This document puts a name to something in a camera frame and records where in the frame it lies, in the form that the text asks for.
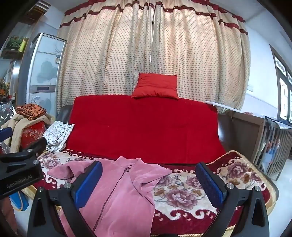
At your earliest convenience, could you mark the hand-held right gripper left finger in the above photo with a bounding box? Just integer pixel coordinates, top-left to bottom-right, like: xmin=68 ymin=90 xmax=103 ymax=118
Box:
xmin=30 ymin=161 xmax=103 ymax=237

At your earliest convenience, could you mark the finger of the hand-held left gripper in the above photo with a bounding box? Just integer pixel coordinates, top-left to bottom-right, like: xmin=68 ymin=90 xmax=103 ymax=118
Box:
xmin=19 ymin=137 xmax=47 ymax=160
xmin=0 ymin=127 xmax=12 ymax=143

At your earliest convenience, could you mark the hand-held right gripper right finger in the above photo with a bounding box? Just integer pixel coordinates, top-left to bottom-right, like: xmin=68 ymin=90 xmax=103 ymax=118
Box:
xmin=196 ymin=162 xmax=268 ymax=237

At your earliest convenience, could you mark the pink corduroy jacket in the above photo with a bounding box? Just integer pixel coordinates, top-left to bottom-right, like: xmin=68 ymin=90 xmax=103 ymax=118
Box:
xmin=47 ymin=157 xmax=172 ymax=237

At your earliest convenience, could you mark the red cardboard box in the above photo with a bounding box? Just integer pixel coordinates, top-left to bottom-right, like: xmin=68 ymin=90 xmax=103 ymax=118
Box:
xmin=22 ymin=122 xmax=46 ymax=151

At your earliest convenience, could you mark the silver foil sheet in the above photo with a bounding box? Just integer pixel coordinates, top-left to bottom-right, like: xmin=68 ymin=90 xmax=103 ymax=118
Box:
xmin=0 ymin=100 xmax=17 ymax=129

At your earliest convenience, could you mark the blue bag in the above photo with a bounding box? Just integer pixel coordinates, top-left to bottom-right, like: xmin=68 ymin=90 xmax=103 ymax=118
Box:
xmin=10 ymin=190 xmax=29 ymax=211

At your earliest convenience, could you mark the white patterned cloth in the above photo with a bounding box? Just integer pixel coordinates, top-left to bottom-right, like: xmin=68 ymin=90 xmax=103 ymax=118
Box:
xmin=42 ymin=121 xmax=75 ymax=153

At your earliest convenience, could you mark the floral plush blanket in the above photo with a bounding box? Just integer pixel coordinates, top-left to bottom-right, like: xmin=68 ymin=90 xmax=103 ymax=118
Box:
xmin=34 ymin=149 xmax=280 ymax=235

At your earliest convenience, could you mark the orange patterned cloth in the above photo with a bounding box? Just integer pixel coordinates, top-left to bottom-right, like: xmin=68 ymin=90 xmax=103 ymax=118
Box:
xmin=16 ymin=104 xmax=47 ymax=120

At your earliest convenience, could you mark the orange flower bouquet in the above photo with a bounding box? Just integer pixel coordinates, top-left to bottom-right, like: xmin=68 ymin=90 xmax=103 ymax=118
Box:
xmin=0 ymin=79 xmax=12 ymax=101

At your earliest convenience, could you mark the wooden baby crib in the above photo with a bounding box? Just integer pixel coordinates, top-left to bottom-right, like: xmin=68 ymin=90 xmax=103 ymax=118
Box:
xmin=225 ymin=109 xmax=292 ymax=181

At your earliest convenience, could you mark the silver refrigerator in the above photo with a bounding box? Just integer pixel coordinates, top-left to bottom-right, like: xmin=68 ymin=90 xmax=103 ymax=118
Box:
xmin=18 ymin=33 xmax=68 ymax=116

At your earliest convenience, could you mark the white flat board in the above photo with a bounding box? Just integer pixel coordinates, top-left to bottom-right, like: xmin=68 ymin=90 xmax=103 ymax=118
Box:
xmin=204 ymin=100 xmax=242 ymax=112

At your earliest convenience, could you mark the red plush blanket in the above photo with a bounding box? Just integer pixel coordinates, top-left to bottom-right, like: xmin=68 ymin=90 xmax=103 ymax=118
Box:
xmin=65 ymin=95 xmax=226 ymax=160

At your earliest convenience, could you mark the potted green plant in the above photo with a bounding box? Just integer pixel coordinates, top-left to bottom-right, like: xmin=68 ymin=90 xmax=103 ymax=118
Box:
xmin=7 ymin=35 xmax=22 ymax=50

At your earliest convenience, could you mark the red pillow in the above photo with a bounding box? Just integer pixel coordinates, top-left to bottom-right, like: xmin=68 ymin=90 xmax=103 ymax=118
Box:
xmin=131 ymin=73 xmax=179 ymax=100

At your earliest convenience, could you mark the dark framed window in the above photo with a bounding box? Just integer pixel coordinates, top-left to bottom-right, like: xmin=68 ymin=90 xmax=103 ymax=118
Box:
xmin=269 ymin=44 xmax=292 ymax=125

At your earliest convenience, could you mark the beige dotted curtain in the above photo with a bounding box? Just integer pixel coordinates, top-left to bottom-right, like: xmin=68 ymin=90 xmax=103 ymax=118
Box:
xmin=57 ymin=0 xmax=251 ymax=114

